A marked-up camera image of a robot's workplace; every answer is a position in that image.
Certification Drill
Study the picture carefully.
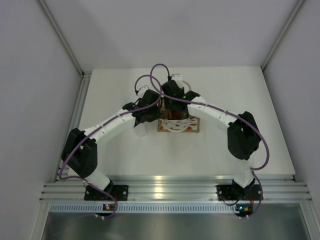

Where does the canvas bag with strawberry print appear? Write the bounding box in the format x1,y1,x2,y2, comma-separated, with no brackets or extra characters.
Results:
157,87,200,133

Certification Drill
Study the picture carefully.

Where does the translucent bottle with black cap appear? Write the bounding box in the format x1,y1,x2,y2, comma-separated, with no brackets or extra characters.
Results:
134,123,147,137

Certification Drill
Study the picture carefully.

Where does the red bottle with red cap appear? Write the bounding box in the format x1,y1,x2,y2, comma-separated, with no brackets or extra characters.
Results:
171,110,189,120

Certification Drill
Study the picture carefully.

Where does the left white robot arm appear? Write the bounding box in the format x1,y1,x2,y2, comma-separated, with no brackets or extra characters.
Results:
61,89,162,200

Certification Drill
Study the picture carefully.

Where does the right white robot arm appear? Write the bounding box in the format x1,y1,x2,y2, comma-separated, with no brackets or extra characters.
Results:
161,79,262,200

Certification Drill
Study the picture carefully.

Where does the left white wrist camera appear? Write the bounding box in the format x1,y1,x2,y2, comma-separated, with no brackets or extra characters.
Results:
138,85,149,92

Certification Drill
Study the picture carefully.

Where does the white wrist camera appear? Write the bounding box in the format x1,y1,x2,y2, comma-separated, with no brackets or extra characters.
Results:
171,73,183,88
138,85,149,92

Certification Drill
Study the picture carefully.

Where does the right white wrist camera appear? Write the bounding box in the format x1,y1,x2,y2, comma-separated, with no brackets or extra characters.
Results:
171,73,183,88

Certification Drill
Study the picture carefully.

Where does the left aluminium frame post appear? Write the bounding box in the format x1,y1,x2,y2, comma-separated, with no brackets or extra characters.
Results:
37,0,86,76

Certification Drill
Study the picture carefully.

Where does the aluminium frame post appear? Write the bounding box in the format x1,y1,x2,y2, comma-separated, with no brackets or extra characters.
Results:
260,0,307,72
37,0,86,76

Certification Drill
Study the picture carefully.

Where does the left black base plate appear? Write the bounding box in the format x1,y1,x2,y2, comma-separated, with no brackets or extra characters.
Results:
84,184,130,201

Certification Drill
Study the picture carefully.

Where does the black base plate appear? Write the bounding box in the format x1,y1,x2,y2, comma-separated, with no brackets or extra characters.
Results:
84,184,130,201
216,184,262,201

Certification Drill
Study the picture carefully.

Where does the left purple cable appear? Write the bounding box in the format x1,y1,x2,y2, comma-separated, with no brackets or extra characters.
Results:
58,74,165,220

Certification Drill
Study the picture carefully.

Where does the purple cable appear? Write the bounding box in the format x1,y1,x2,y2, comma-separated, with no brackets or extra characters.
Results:
149,63,271,216
58,74,165,220

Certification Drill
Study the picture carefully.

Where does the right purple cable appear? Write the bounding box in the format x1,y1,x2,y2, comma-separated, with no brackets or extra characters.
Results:
149,63,271,216

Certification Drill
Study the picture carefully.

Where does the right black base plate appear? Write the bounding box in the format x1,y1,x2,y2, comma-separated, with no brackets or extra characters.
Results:
216,184,262,201

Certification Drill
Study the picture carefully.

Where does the aluminium mounting rail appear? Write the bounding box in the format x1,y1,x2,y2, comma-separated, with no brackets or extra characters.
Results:
39,175,312,203

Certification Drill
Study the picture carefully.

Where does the white slotted cable duct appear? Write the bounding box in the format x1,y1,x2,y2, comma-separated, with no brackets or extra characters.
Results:
49,203,239,214

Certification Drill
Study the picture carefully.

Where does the right aluminium frame post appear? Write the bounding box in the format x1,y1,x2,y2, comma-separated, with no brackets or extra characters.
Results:
260,0,307,72

